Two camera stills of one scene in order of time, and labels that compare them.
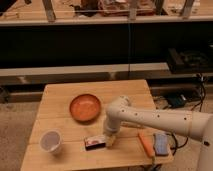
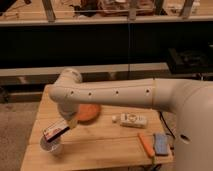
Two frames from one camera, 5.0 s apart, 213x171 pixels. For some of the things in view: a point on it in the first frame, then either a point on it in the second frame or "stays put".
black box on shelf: [189, 61] stays put
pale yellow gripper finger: [110, 139] -> [72, 123]
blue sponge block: [161, 144] stays put
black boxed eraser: [93, 142] -> [54, 130]
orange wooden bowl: [85, 109] stays put
